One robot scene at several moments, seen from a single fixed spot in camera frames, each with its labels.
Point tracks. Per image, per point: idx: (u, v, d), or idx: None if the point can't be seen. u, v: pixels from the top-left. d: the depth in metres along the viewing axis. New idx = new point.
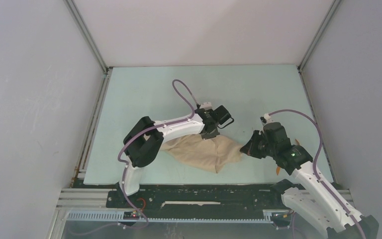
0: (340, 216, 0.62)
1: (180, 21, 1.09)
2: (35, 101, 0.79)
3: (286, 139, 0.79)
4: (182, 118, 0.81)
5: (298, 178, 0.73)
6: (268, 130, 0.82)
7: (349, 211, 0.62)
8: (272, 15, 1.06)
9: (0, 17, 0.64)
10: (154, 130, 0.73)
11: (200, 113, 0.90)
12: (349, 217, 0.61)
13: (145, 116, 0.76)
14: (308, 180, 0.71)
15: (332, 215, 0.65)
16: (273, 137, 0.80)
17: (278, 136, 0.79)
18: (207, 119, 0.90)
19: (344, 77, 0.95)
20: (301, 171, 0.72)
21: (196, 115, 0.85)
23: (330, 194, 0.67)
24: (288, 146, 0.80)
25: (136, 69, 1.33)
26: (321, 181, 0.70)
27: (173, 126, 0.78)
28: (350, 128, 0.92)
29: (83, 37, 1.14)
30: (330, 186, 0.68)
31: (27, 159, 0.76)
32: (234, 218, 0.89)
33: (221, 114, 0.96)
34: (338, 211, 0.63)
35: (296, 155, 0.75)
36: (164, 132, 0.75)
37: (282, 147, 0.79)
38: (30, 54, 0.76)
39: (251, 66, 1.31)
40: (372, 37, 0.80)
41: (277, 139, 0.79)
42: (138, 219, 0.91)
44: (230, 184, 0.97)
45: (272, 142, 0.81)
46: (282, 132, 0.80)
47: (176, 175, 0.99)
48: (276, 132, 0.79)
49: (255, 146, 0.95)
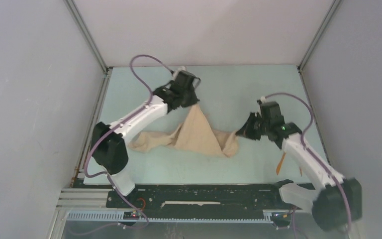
0: (322, 177, 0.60)
1: (180, 21, 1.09)
2: (35, 102, 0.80)
3: (279, 116, 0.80)
4: (139, 109, 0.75)
5: (286, 147, 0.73)
6: (263, 107, 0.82)
7: (331, 173, 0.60)
8: (271, 15, 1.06)
9: None
10: (110, 134, 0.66)
11: (158, 93, 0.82)
12: (331, 178, 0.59)
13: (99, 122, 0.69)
14: (294, 149, 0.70)
15: (315, 179, 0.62)
16: (266, 114, 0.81)
17: (272, 112, 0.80)
18: (168, 95, 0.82)
19: (344, 77, 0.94)
20: (288, 140, 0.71)
21: (155, 98, 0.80)
23: (314, 159, 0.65)
24: (281, 123, 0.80)
25: (136, 69, 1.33)
26: (306, 149, 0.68)
27: (132, 122, 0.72)
28: (349, 128, 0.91)
29: (83, 38, 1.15)
30: (315, 153, 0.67)
31: (27, 159, 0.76)
32: (234, 218, 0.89)
33: (182, 82, 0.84)
34: (321, 174, 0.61)
35: (286, 129, 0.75)
36: (124, 131, 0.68)
37: (274, 122, 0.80)
38: (29, 55, 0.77)
39: (251, 66, 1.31)
40: (371, 37, 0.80)
41: (270, 115, 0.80)
42: (138, 219, 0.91)
44: (230, 184, 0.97)
45: (266, 118, 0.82)
46: (276, 109, 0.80)
47: (176, 175, 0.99)
48: (270, 109, 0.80)
49: (250, 128, 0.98)
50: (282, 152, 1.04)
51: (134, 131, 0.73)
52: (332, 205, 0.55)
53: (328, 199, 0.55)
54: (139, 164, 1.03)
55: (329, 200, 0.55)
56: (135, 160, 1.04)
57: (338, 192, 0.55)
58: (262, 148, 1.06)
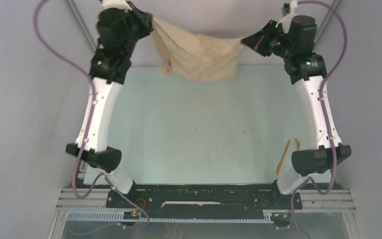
0: (321, 137, 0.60)
1: (180, 21, 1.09)
2: (35, 102, 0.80)
3: (310, 41, 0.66)
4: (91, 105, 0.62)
5: (297, 83, 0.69)
6: (295, 24, 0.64)
7: (331, 136, 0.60)
8: (271, 15, 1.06)
9: (0, 17, 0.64)
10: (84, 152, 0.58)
11: (97, 74, 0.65)
12: (328, 140, 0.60)
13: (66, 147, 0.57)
14: (309, 95, 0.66)
15: (313, 135, 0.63)
16: (296, 36, 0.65)
17: (304, 35, 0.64)
18: (107, 68, 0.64)
19: (345, 77, 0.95)
20: (306, 83, 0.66)
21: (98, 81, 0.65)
23: (322, 113, 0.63)
24: (309, 48, 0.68)
25: (137, 69, 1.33)
26: (320, 100, 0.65)
27: (94, 127, 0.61)
28: (349, 128, 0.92)
29: (84, 37, 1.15)
30: (326, 107, 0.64)
31: (27, 160, 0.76)
32: (234, 218, 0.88)
33: (109, 41, 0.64)
34: (321, 133, 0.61)
35: (311, 63, 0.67)
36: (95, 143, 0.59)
37: (301, 47, 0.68)
38: (30, 55, 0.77)
39: (251, 66, 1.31)
40: (371, 38, 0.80)
41: (300, 39, 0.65)
42: (138, 219, 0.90)
44: (230, 184, 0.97)
45: (294, 39, 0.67)
46: (311, 32, 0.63)
47: (176, 176, 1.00)
48: (305, 29, 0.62)
49: (266, 42, 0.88)
50: (282, 152, 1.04)
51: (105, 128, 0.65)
52: (315, 162, 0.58)
53: (315, 158, 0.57)
54: (139, 164, 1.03)
55: (316, 158, 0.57)
56: (135, 160, 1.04)
57: (325, 153, 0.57)
58: (262, 148, 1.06)
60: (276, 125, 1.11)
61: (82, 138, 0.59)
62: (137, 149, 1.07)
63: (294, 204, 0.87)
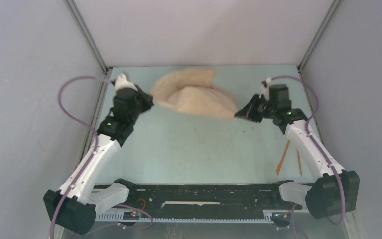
0: (322, 167, 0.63)
1: (179, 20, 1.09)
2: (35, 101, 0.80)
3: (286, 100, 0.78)
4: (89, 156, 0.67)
5: (289, 133, 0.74)
6: (270, 90, 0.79)
7: (330, 164, 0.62)
8: (271, 15, 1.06)
9: (1, 17, 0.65)
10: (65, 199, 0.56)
11: (103, 130, 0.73)
12: (329, 168, 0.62)
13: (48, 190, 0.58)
14: (298, 136, 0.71)
15: (313, 166, 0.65)
16: (274, 97, 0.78)
17: (279, 96, 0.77)
18: (114, 130, 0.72)
19: (345, 77, 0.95)
20: (292, 126, 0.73)
21: (102, 137, 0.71)
23: (316, 147, 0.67)
24: (289, 104, 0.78)
25: (137, 70, 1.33)
26: (310, 136, 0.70)
27: (84, 176, 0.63)
28: (349, 128, 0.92)
29: (83, 38, 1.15)
30: (318, 141, 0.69)
31: (28, 159, 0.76)
32: (234, 218, 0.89)
33: (121, 110, 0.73)
34: (320, 163, 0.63)
35: (292, 114, 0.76)
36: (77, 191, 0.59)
37: (282, 105, 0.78)
38: (30, 55, 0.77)
39: (251, 66, 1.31)
40: (370, 38, 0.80)
41: (278, 98, 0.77)
42: (138, 219, 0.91)
44: (229, 184, 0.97)
45: (273, 101, 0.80)
46: (285, 92, 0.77)
47: (176, 176, 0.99)
48: (279, 92, 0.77)
49: (253, 109, 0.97)
50: (282, 152, 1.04)
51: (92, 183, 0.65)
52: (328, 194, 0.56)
53: (328, 187, 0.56)
54: (139, 164, 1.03)
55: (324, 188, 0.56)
56: (135, 160, 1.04)
57: (334, 182, 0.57)
58: (262, 148, 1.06)
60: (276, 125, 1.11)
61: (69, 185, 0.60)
62: (137, 149, 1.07)
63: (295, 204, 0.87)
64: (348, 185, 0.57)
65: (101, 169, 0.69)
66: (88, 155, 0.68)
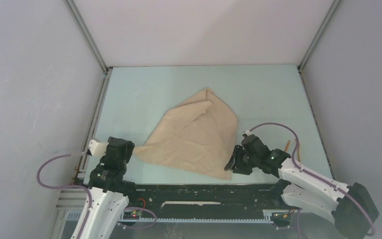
0: (331, 193, 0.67)
1: (179, 20, 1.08)
2: (35, 101, 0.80)
3: (263, 147, 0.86)
4: (85, 212, 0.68)
5: (283, 176, 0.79)
6: (246, 143, 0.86)
7: (336, 186, 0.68)
8: (271, 15, 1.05)
9: None
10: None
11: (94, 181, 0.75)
12: (337, 191, 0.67)
13: None
14: (292, 174, 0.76)
15: (323, 195, 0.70)
16: (252, 149, 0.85)
17: (256, 146, 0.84)
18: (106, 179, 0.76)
19: (344, 77, 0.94)
20: (282, 169, 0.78)
21: (92, 191, 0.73)
23: (315, 178, 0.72)
24: (265, 151, 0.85)
25: (137, 70, 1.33)
26: (303, 171, 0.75)
27: (85, 233, 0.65)
28: (349, 128, 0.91)
29: (83, 38, 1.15)
30: (314, 172, 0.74)
31: (27, 159, 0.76)
32: (234, 218, 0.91)
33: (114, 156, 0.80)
34: (327, 190, 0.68)
35: (275, 157, 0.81)
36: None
37: (261, 154, 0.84)
38: (29, 55, 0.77)
39: (251, 66, 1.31)
40: (370, 38, 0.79)
41: (256, 149, 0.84)
42: (138, 219, 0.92)
44: (230, 184, 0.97)
45: (252, 152, 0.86)
46: (258, 141, 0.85)
47: (176, 176, 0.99)
48: (253, 143, 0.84)
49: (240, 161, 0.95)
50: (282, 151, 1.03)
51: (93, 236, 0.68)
52: (352, 216, 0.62)
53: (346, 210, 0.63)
54: (140, 165, 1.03)
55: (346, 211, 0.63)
56: (135, 160, 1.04)
57: (351, 203, 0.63)
58: None
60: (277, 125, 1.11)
61: None
62: None
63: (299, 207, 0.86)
64: (362, 197, 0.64)
65: (99, 221, 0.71)
66: (84, 211, 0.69)
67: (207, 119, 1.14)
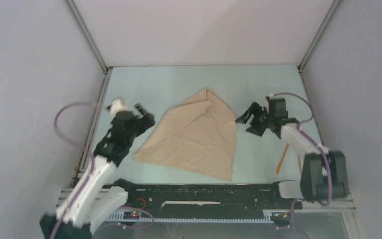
0: (310, 149, 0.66)
1: (179, 20, 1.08)
2: (35, 101, 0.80)
3: (284, 110, 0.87)
4: (85, 179, 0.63)
5: (283, 134, 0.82)
6: (270, 100, 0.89)
7: (317, 144, 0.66)
8: (271, 15, 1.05)
9: (0, 17, 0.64)
10: (60, 224, 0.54)
11: (99, 149, 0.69)
12: (317, 149, 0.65)
13: (44, 217, 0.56)
14: (290, 132, 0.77)
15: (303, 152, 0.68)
16: (273, 107, 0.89)
17: (277, 106, 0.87)
18: (112, 148, 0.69)
19: (344, 77, 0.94)
20: (285, 126, 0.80)
21: (97, 157, 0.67)
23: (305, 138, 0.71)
24: (284, 115, 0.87)
25: (137, 70, 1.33)
26: (300, 131, 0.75)
27: (79, 200, 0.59)
28: (349, 128, 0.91)
29: (83, 37, 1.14)
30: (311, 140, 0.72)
31: (27, 159, 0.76)
32: (234, 218, 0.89)
33: (119, 126, 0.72)
34: (308, 147, 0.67)
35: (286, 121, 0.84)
36: (74, 215, 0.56)
37: (278, 115, 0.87)
38: (29, 55, 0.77)
39: (251, 66, 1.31)
40: (370, 38, 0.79)
41: (276, 109, 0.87)
42: (138, 219, 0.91)
44: (230, 183, 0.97)
45: (272, 111, 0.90)
46: (282, 103, 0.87)
47: (176, 175, 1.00)
48: (277, 102, 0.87)
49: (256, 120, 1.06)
50: (282, 152, 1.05)
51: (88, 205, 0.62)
52: (314, 169, 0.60)
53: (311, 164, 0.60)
54: (140, 164, 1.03)
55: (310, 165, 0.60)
56: (135, 159, 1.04)
57: (320, 159, 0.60)
58: (262, 148, 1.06)
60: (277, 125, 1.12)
61: (65, 208, 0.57)
62: (137, 149, 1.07)
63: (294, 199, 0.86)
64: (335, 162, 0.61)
65: (96, 192, 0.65)
66: (83, 178, 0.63)
67: (207, 119, 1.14)
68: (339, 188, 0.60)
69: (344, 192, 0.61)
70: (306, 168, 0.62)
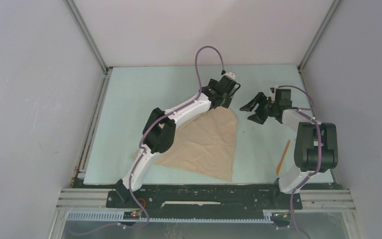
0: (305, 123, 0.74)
1: (180, 20, 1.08)
2: (35, 101, 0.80)
3: (288, 100, 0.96)
4: (189, 101, 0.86)
5: (286, 117, 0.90)
6: (277, 89, 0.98)
7: (311, 118, 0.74)
8: (272, 15, 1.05)
9: None
10: (167, 118, 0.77)
11: (206, 91, 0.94)
12: (311, 121, 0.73)
13: (156, 108, 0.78)
14: (291, 113, 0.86)
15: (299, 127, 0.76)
16: (278, 96, 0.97)
17: (283, 95, 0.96)
18: (213, 95, 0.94)
19: (344, 77, 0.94)
20: (288, 110, 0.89)
21: (201, 95, 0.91)
23: (304, 117, 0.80)
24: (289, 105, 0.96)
25: (137, 70, 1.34)
26: (298, 112, 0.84)
27: (183, 111, 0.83)
28: (347, 128, 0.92)
29: (84, 38, 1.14)
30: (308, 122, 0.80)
31: (27, 159, 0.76)
32: (234, 218, 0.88)
33: (226, 85, 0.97)
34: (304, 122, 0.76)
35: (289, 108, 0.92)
36: (176, 118, 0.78)
37: (282, 103, 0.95)
38: (30, 55, 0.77)
39: (251, 66, 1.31)
40: (370, 38, 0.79)
41: (281, 98, 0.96)
42: (138, 219, 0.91)
44: (230, 184, 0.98)
45: (277, 99, 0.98)
46: (287, 93, 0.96)
47: (176, 176, 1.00)
48: (282, 92, 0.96)
49: (259, 108, 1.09)
50: (281, 152, 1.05)
51: (183, 119, 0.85)
52: (304, 132, 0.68)
53: (302, 129, 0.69)
54: None
55: (303, 129, 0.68)
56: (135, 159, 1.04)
57: (311, 126, 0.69)
58: (262, 148, 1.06)
60: (277, 126, 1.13)
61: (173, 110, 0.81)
62: (137, 149, 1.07)
63: (291, 192, 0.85)
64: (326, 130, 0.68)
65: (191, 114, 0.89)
66: (188, 101, 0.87)
67: (207, 119, 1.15)
68: (329, 153, 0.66)
69: (333, 163, 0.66)
70: (300, 135, 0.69)
